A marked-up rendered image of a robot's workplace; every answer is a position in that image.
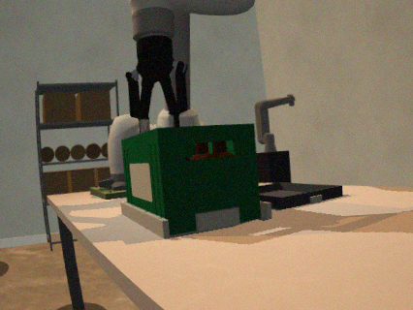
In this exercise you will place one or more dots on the dark green crate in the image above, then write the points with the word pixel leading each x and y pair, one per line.
pixel 160 181

